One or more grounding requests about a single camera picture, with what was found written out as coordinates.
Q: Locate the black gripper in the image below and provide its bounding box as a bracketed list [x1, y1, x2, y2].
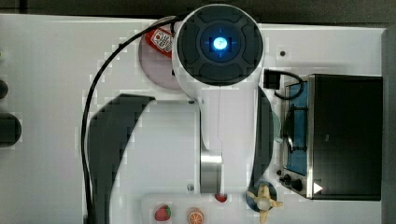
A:
[263, 69, 281, 90]

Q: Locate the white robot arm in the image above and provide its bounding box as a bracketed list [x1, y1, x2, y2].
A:
[87, 4, 274, 224]

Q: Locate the mint green cup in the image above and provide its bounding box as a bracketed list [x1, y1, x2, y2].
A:
[272, 112, 283, 144]

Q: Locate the black toaster oven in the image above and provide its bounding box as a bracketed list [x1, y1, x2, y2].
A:
[277, 74, 383, 201]

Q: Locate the small blue plate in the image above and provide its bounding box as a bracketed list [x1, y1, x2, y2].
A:
[246, 180, 277, 212]

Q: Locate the translucent pink round plate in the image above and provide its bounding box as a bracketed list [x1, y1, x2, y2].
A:
[138, 38, 180, 91]

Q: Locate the red ketchup bottle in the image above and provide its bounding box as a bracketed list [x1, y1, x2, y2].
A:
[145, 28, 173, 58]

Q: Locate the small red toy strawberry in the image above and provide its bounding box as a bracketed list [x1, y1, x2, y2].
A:
[215, 193, 228, 203]

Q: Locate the toy orange slice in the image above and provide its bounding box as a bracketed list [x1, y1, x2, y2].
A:
[188, 208, 205, 224]

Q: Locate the large red toy strawberry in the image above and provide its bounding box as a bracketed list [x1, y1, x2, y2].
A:
[154, 204, 172, 222]

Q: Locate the large black pot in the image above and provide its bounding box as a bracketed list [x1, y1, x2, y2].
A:
[0, 113, 21, 147]

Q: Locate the small black pot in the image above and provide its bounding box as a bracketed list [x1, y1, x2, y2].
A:
[0, 80, 8, 99]

